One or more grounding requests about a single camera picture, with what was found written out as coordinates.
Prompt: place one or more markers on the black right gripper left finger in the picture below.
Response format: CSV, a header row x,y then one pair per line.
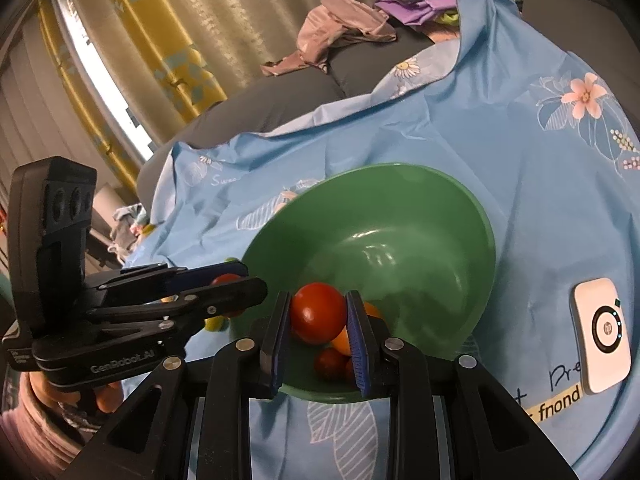
x,y
199,408

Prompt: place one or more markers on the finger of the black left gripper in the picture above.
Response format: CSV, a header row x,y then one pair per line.
x,y
171,277
149,307

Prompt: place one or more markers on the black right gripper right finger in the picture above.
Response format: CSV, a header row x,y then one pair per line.
x,y
447,418

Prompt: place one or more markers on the yellow green tomato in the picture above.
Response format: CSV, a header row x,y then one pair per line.
x,y
216,324

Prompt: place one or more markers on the red tomato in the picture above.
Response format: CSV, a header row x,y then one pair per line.
x,y
330,365
227,285
348,373
318,313

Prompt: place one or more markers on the red tomato front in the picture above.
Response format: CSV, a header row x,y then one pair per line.
x,y
330,365

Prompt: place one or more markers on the person's left hand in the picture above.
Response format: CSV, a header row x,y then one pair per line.
x,y
108,397

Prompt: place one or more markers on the clothes heap on left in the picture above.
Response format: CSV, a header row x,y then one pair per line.
x,y
132,225

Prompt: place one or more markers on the white mobile wifi router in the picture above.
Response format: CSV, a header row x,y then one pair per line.
x,y
602,335

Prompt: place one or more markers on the green plastic bowl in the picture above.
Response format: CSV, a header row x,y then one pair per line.
x,y
413,241

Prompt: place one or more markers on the beige and yellow curtains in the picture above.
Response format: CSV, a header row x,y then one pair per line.
x,y
171,59

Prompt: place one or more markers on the blue floral tablecloth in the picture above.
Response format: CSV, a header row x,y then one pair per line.
x,y
484,196

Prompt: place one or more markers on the pink clothing pile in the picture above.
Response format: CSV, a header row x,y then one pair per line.
x,y
332,24

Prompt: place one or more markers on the grey sofa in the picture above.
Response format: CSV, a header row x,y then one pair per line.
x,y
604,33

